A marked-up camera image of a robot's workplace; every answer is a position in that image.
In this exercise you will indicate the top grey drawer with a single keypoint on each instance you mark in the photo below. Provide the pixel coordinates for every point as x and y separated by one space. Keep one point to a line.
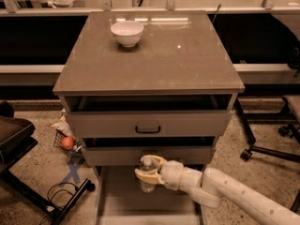
179 116

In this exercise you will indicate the white ceramic bowl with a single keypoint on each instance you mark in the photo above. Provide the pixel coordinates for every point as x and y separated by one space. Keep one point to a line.
127 33

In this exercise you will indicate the grey drawer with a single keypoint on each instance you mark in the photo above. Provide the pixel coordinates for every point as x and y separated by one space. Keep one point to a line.
128 151
121 201
179 116

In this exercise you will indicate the bottom grey drawer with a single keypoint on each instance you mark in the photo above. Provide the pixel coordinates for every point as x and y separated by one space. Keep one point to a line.
121 201

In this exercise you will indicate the grey drawer cabinet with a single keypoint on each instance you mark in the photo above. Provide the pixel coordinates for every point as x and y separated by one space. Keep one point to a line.
179 54

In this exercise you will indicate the red apple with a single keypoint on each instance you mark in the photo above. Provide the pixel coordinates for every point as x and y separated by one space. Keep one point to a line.
67 143

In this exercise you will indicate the black top drawer handle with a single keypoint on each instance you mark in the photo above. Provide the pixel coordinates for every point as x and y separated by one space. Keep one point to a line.
141 130

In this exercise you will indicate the middle grey drawer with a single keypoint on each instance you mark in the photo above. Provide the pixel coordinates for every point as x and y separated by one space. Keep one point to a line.
128 151

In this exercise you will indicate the clear plastic water bottle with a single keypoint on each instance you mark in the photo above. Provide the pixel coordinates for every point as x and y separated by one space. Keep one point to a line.
146 188

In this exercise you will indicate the black chair left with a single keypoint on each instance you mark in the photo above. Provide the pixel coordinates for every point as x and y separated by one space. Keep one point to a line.
45 169

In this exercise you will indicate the crumpled snack bag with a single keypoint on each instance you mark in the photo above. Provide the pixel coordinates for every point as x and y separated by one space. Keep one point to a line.
62 125

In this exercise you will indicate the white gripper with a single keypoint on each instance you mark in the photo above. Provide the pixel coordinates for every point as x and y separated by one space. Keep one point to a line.
171 173

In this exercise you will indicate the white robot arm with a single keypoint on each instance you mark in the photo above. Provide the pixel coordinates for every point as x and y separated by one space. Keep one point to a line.
210 186

